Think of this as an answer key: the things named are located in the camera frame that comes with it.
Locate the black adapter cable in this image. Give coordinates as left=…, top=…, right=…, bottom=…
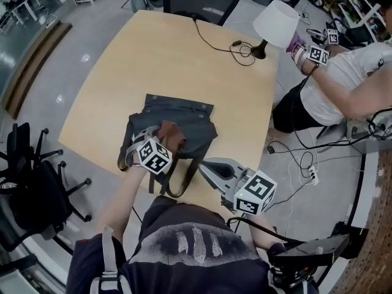
left=269, top=141, right=316, bottom=177

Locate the white frame desk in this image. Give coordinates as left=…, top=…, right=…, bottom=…
left=10, top=0, right=59, bottom=27

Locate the grey harness strap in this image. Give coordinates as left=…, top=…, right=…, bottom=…
left=90, top=225, right=132, bottom=294
left=268, top=266, right=310, bottom=294

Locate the purple cloth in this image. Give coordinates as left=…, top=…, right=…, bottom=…
left=286, top=31, right=307, bottom=55

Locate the black box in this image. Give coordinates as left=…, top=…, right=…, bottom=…
left=332, top=221, right=370, bottom=260

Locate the person's dark printed shirt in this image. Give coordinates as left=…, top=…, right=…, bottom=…
left=66, top=194, right=319, bottom=294

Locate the brown wooden platform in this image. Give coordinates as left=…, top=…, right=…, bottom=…
left=1, top=22, right=73, bottom=119

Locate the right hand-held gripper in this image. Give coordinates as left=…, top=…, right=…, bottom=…
left=198, top=157, right=278, bottom=216

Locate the white shade table lamp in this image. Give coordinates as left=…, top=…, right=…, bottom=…
left=251, top=0, right=300, bottom=60

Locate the long black floor cable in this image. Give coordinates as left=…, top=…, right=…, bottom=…
left=269, top=176, right=316, bottom=208

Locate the person's left forearm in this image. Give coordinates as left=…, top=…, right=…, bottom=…
left=96, top=151, right=146, bottom=247

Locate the black backpack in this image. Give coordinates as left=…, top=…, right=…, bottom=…
left=117, top=93, right=219, bottom=198

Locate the black lamp cable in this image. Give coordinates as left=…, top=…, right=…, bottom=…
left=192, top=16, right=257, bottom=67

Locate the person's right forearm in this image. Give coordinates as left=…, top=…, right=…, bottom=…
left=247, top=214, right=287, bottom=251

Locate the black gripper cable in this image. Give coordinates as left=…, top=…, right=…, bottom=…
left=226, top=216, right=304, bottom=245

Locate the white power strip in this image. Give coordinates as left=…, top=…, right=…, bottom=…
left=307, top=166, right=320, bottom=186

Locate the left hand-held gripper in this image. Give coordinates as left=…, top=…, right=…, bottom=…
left=128, top=126, right=173, bottom=176

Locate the white floor cable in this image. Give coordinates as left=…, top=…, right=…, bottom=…
left=286, top=151, right=364, bottom=238

